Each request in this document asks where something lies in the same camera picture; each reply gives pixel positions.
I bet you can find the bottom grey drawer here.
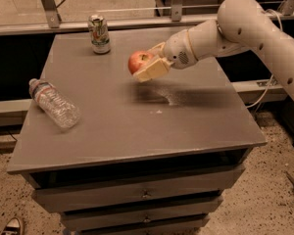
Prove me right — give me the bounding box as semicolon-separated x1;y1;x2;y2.
75;214;211;235

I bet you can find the white cable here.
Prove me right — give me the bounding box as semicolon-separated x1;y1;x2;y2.
244;8;284;110

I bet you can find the grey drawer cabinet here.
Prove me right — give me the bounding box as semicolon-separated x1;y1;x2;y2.
5;25;268;235

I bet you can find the top grey drawer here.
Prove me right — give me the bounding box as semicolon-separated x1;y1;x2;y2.
33;164;245;212

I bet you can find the metal guard rail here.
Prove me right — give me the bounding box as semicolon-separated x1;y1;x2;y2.
0;0;294;37

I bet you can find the green white soda can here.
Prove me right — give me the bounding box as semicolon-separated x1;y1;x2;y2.
88;15;111;54

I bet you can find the grey drawer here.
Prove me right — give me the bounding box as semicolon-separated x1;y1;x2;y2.
62;196;223;231
33;164;245;212
75;214;211;235

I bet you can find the clear plastic water bottle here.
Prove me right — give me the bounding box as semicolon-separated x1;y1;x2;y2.
29;78;80;129

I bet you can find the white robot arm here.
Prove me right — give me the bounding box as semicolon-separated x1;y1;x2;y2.
133;0;294;101

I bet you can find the middle grey drawer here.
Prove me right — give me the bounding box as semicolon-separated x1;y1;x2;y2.
62;196;223;231

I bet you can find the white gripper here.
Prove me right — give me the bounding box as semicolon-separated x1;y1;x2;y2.
133;29;197;82

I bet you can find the red apple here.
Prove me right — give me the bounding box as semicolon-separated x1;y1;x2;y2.
127;51;154;74

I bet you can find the black white sneaker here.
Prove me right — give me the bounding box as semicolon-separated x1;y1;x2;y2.
0;217;24;235

